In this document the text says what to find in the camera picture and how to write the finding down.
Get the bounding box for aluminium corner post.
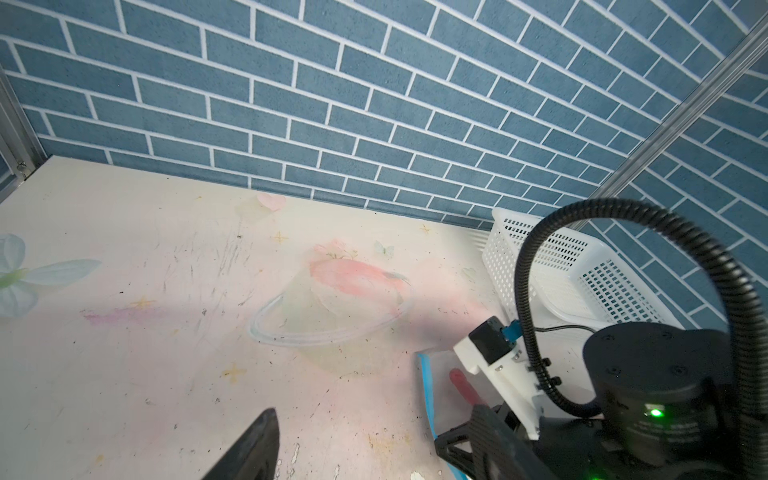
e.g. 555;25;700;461
1;69;49;201
595;20;767;243

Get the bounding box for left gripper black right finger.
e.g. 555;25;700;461
468;405;556;480

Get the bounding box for white plastic basket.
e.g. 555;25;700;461
482;208;682;329

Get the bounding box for clear zip top bag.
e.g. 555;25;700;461
416;347;481;480

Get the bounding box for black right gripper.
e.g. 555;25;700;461
533;323;745;479

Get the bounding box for red toy chili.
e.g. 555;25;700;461
449;368;486;406

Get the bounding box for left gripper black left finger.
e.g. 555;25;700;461
202;408;280;480

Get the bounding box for aluminium right corner post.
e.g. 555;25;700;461
595;20;767;243

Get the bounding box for aluminium left corner post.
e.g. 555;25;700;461
1;69;49;201

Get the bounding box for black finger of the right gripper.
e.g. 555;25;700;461
434;413;520;479

